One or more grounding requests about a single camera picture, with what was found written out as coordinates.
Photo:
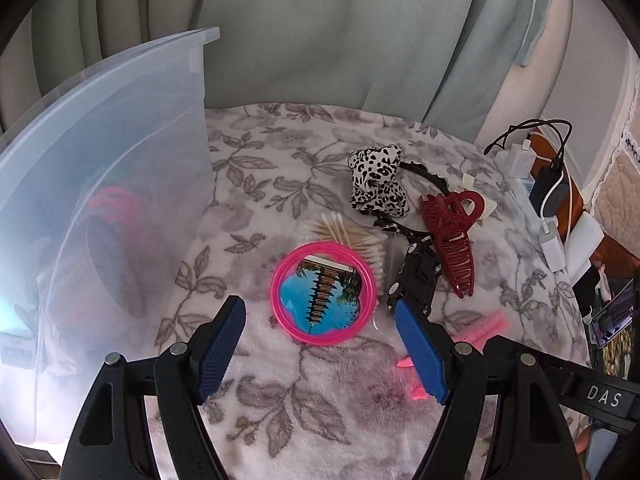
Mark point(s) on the small white charger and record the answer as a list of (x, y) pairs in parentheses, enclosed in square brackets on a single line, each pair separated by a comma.
[(517, 160)]

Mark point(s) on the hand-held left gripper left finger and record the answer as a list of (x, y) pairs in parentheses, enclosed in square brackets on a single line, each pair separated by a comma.
[(220, 350)]

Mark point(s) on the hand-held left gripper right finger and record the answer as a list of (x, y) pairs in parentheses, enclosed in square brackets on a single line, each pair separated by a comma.
[(420, 355)]

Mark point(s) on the dark red claw clip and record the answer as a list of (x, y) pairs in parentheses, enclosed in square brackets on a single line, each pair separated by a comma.
[(455, 255)]

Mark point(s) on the black charger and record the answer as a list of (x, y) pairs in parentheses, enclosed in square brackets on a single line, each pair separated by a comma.
[(550, 192)]

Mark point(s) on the leopard print bow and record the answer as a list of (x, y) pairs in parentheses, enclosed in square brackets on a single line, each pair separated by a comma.
[(375, 175)]

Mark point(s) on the black flower headband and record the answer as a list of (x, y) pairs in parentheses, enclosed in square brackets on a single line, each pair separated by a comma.
[(425, 172)]

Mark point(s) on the clear plastic storage bin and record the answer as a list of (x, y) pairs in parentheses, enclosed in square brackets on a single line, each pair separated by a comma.
[(125, 110)]

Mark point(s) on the quilted lace cover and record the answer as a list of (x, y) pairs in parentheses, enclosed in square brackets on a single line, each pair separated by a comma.
[(625, 175)]

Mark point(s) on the smartphone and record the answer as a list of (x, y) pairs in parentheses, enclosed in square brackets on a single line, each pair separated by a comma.
[(612, 315)]

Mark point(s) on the bag of cotton swabs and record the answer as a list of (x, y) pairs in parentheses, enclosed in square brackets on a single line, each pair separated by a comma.
[(350, 240)]

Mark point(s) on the cream claw clip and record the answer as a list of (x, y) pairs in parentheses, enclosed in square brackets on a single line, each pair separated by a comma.
[(489, 210)]

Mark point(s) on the large white charger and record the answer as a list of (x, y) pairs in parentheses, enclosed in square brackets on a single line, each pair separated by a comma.
[(552, 250)]

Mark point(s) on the black pouch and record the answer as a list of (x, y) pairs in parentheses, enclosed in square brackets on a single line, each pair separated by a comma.
[(585, 282)]

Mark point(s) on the pink comb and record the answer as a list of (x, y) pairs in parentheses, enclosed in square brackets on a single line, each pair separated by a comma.
[(487, 327)]

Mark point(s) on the beige curtain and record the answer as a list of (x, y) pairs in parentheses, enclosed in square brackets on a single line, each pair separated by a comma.
[(125, 0)]

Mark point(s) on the floral fleece blanket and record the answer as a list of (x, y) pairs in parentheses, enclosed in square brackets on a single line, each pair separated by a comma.
[(325, 410)]

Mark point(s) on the white headboard panel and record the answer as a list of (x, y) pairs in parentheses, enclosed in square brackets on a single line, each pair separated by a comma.
[(590, 110)]

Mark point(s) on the green curtain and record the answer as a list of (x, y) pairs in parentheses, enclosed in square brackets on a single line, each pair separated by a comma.
[(325, 35)]

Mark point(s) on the pink round mirror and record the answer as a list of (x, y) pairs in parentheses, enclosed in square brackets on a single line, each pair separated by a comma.
[(320, 305)]

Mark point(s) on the black toy car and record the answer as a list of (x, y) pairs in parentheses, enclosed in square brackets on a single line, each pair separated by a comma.
[(417, 275)]

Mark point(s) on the wooden nightstand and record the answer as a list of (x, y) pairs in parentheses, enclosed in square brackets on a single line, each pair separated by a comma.
[(542, 152)]

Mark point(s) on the dark floral bedsheet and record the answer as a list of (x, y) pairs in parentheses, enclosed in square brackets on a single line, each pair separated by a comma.
[(620, 360)]

